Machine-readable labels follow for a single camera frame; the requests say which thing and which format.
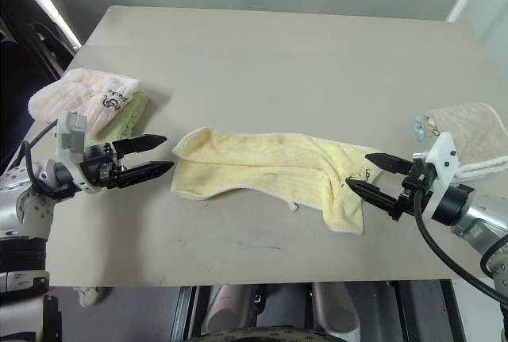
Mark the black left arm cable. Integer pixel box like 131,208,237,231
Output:
20,121,61,200

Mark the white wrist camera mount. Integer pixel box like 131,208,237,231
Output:
412,131,458,217
55,110,98,194

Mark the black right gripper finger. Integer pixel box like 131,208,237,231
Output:
364,152,414,175
345,178,398,213

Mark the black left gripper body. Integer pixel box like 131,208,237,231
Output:
78,140,125,191

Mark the folded pink towel with print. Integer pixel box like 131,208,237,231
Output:
27,67,141,135

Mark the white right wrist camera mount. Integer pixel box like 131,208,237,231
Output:
412,131,458,217

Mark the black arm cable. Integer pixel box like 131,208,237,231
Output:
20,121,61,200
412,189,508,305

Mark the yellow towel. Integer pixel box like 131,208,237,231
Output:
170,127,384,236

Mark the black curved dotted shape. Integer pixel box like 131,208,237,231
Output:
199,327,331,342

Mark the folded beige towel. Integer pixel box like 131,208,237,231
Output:
421,102,508,185

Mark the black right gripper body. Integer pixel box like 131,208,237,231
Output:
390,158,438,223

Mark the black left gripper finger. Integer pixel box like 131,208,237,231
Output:
104,161,175,190
112,133,168,159

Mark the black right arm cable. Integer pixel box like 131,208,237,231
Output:
412,189,508,305

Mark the white slanted bar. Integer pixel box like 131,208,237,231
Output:
10,0,83,50

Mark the folded green towel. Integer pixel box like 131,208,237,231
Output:
94,91,150,141

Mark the pale pink cloth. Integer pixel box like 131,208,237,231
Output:
72,286,111,308

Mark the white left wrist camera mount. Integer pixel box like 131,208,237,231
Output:
55,110,98,194

